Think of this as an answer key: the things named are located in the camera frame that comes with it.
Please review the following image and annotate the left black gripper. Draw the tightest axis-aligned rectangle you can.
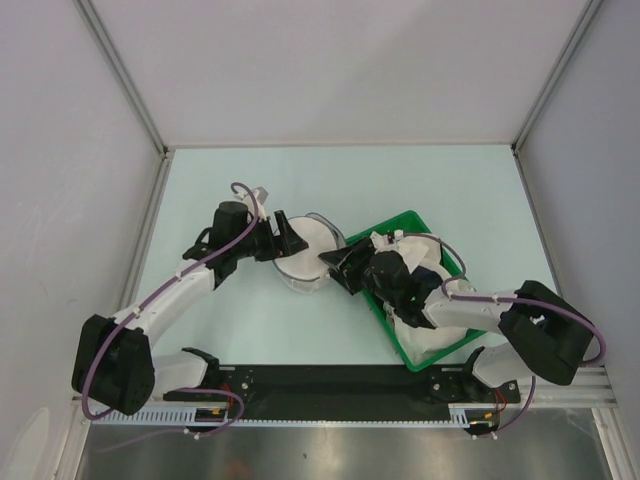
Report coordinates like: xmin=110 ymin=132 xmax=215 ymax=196
xmin=232 ymin=211 xmax=307 ymax=262

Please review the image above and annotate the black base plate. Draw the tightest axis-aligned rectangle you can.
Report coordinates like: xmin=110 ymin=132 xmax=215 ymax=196
xmin=164 ymin=363 xmax=521 ymax=422

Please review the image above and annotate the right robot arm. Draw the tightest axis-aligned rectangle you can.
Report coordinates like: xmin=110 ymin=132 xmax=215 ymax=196
xmin=318 ymin=230 xmax=604 ymax=401

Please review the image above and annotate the green plastic basket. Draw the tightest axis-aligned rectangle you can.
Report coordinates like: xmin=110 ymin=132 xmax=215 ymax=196
xmin=346 ymin=210 xmax=486 ymax=372

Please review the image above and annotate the aluminium frame post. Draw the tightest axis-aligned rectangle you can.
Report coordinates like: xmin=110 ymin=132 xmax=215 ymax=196
xmin=511 ymin=0 xmax=606 ymax=156
xmin=73 ymin=0 xmax=168 ymax=157

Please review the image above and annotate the white bra in basket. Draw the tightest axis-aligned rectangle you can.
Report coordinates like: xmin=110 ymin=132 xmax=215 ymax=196
xmin=383 ymin=304 xmax=468 ymax=366

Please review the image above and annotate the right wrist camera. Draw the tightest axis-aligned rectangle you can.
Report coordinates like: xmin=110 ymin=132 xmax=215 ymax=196
xmin=369 ymin=229 xmax=404 ymax=250

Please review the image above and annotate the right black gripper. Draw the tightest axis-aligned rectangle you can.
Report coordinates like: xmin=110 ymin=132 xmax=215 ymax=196
xmin=318 ymin=236 xmax=398 ymax=307

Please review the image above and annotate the navy blue garment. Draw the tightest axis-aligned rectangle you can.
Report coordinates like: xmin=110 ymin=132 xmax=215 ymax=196
xmin=411 ymin=266 xmax=442 ymax=284

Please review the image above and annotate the left aluminium frame post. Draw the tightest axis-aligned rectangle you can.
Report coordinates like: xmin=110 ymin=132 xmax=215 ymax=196
xmin=73 ymin=0 xmax=168 ymax=157

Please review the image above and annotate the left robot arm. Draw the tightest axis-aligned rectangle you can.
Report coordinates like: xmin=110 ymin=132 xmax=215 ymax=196
xmin=71 ymin=201 xmax=309 ymax=420

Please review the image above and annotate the light blue cable duct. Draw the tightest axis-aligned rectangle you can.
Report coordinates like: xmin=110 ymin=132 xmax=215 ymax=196
xmin=95 ymin=404 xmax=233 ymax=427

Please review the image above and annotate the white mesh laundry bag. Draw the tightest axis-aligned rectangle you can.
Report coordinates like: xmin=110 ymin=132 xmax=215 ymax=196
xmin=272 ymin=212 xmax=346 ymax=294

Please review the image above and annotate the right aluminium frame post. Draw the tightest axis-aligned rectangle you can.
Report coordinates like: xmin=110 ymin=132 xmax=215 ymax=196
xmin=511 ymin=0 xmax=606 ymax=156

